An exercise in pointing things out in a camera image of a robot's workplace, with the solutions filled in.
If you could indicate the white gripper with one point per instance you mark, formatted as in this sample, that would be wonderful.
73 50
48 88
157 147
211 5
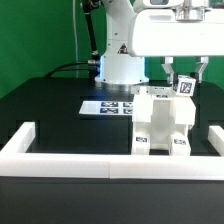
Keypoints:
177 28

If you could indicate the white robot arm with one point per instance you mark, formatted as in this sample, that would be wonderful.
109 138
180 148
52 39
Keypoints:
117 67

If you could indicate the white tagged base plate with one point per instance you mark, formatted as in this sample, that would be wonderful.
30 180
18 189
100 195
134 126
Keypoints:
106 108

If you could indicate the white tagged cube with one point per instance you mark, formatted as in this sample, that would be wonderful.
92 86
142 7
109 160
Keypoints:
184 86

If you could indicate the white U-shaped fence frame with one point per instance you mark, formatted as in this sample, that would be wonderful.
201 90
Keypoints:
16 161

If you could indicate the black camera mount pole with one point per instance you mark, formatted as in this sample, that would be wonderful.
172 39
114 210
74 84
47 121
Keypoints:
88 6

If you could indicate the white chair seat part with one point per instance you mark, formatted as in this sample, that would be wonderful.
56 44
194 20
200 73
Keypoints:
160 132

